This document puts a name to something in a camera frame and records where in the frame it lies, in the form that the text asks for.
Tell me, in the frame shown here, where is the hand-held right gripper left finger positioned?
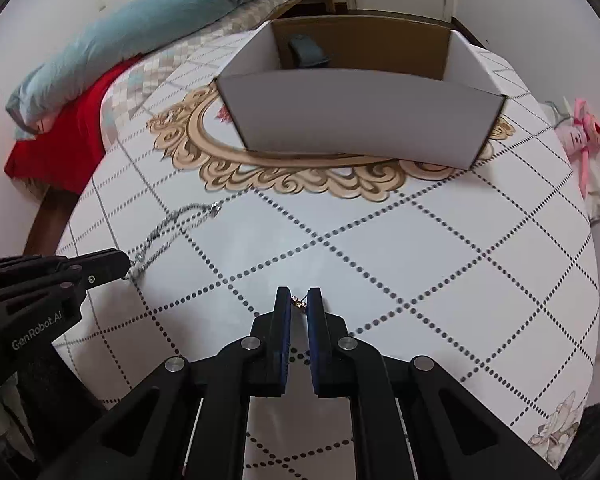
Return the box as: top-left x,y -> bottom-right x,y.
40,286 -> 292,480

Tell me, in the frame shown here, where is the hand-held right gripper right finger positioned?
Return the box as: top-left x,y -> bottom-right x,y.
307,286 -> 562,480

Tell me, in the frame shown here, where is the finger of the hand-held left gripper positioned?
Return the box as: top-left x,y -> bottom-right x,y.
0,248 -> 132,307

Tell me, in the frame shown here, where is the thin silver chain necklace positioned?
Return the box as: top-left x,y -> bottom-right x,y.
122,201 -> 222,281

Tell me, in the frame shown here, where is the cardboard box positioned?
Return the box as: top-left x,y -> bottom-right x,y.
215,14 -> 510,171

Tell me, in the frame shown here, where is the black wristband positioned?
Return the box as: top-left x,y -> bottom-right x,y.
287,35 -> 331,68

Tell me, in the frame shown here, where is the white diamond-patterned tablecloth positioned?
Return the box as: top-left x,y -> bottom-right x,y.
55,25 -> 600,480

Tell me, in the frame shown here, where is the red blanket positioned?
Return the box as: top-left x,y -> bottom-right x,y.
5,57 -> 141,196

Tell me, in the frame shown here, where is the checkered bedsheet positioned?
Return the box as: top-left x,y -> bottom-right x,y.
97,0 -> 336,146

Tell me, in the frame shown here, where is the light blue quilt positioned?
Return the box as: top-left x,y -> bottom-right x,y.
5,0 -> 346,136

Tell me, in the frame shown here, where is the pink plush toy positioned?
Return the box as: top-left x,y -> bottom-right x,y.
554,99 -> 600,198

